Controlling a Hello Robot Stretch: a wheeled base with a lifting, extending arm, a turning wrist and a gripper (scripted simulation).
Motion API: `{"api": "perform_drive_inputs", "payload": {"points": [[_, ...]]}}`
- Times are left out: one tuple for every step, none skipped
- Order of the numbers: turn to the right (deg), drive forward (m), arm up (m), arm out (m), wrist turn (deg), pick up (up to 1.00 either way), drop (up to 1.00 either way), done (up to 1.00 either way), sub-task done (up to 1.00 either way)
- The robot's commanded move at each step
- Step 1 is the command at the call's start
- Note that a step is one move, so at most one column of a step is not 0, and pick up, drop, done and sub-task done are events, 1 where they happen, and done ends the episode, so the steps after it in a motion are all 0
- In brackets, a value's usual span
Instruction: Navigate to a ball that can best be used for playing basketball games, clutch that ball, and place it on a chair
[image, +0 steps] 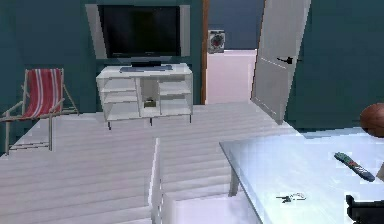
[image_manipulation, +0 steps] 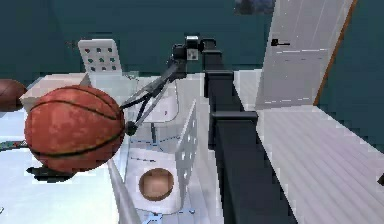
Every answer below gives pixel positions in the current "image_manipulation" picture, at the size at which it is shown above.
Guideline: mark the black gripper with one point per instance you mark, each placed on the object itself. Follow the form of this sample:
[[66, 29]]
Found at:
[[179, 65]]

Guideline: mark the orange basketball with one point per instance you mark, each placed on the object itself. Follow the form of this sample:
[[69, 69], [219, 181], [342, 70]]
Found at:
[[73, 128]]

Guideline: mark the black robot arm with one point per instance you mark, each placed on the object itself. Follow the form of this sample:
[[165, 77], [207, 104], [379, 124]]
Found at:
[[246, 166]]

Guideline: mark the dark brown ball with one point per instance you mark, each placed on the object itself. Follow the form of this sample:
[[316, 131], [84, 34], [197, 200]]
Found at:
[[10, 95]]

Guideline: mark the white box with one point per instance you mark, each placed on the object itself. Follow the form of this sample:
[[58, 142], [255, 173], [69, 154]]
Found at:
[[50, 87]]

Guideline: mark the white table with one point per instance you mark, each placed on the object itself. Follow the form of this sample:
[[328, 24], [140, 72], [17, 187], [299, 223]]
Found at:
[[60, 200]]

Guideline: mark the dark framed picture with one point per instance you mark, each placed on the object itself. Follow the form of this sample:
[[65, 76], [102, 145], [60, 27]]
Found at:
[[255, 6]]

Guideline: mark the white room door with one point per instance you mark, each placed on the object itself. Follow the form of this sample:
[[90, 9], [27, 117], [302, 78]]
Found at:
[[300, 66]]

